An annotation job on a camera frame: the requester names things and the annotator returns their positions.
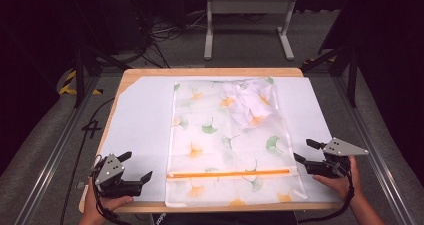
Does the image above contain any wooden table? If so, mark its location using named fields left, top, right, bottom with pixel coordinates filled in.
left=78, top=67, right=345, bottom=215

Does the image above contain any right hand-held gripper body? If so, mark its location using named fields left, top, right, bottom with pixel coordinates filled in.
left=304, top=137, right=370, bottom=180

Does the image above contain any dark bulky object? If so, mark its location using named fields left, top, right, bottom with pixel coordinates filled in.
left=150, top=211, right=298, bottom=225

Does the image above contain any white garment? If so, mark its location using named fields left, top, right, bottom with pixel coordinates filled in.
left=219, top=79, right=283, bottom=131

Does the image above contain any right hand-held gripper cable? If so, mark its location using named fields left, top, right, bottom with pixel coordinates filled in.
left=297, top=164, right=356, bottom=225

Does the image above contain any white table sheet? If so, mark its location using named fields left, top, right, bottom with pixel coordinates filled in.
left=99, top=76, right=342, bottom=205

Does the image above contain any leaf print mesh laundry bag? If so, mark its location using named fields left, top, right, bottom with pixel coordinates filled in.
left=164, top=77, right=310, bottom=209

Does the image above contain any black tape floor mark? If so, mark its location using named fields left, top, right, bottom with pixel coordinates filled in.
left=81, top=119, right=103, bottom=140

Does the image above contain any person's left hand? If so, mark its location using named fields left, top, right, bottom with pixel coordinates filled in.
left=79, top=181, right=135, bottom=225

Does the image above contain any aluminium floor rail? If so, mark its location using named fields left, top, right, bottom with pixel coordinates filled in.
left=332, top=74, right=418, bottom=225
left=12, top=74, right=102, bottom=225

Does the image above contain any grey metal stand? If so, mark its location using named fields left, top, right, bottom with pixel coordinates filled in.
left=203, top=0, right=299, bottom=61

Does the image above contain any yellow black hazard tape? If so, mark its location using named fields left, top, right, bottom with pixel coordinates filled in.
left=58, top=69, right=103, bottom=96

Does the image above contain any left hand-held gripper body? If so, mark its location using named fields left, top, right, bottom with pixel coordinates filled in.
left=94, top=153, right=144, bottom=200

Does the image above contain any black metal stand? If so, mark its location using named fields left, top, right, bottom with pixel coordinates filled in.
left=300, top=43, right=360, bottom=108
left=64, top=34, right=132, bottom=109

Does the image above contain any person's right hand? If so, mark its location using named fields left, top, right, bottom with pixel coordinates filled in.
left=312, top=155, right=363, bottom=203

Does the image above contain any tangle of black cables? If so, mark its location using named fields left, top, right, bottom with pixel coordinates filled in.
left=128, top=0, right=209, bottom=69

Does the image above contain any black floor cable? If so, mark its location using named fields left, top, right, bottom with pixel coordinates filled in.
left=58, top=97, right=116, bottom=225

